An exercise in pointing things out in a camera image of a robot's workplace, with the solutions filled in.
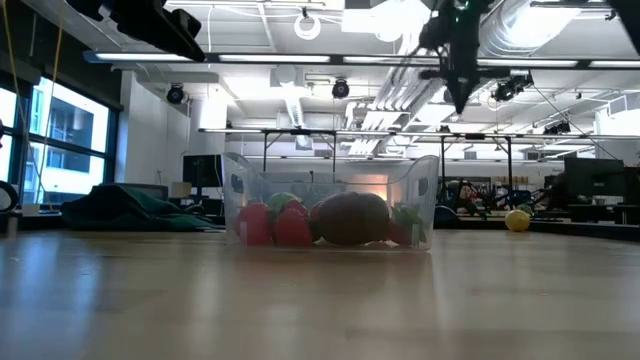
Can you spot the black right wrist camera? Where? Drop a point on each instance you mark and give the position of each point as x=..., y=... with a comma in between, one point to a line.
x=431, y=32

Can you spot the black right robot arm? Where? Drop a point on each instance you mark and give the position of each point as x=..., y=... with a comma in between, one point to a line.
x=630, y=15

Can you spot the dark red bushy-leaved strawberry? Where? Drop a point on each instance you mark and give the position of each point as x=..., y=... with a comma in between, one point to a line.
x=402, y=235

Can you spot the black computer monitor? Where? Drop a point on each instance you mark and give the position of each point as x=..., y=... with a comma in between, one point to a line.
x=202, y=170
x=593, y=176

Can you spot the red bumpy strawberry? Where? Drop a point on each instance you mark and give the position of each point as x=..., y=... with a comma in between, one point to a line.
x=292, y=230

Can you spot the dark green cloth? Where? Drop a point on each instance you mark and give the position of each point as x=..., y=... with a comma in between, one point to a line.
x=135, y=212

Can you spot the black ceiling spotlight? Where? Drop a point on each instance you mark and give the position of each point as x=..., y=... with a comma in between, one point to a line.
x=510, y=87
x=340, y=89
x=175, y=94

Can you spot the smooth orange-red strawberry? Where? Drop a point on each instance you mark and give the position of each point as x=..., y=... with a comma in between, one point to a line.
x=254, y=225

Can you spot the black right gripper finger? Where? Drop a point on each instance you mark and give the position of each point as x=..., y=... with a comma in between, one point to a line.
x=461, y=92

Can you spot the brown kiwi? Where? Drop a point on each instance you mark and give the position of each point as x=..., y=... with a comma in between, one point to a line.
x=354, y=219

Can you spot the silver ribbed air duct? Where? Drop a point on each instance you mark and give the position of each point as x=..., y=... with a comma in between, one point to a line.
x=525, y=30

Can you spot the clear plastic tupperware container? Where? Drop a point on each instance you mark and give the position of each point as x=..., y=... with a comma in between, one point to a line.
x=235, y=210

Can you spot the small round yellow lemon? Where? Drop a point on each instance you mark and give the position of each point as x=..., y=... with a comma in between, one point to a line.
x=517, y=220

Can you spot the long ceiling light bar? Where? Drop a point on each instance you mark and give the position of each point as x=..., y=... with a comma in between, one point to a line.
x=275, y=58

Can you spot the bright ceiling light panel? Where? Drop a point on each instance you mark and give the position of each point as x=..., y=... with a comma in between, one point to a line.
x=395, y=22

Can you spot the black metal frame stand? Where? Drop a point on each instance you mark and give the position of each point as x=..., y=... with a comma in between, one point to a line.
x=300, y=132
x=475, y=136

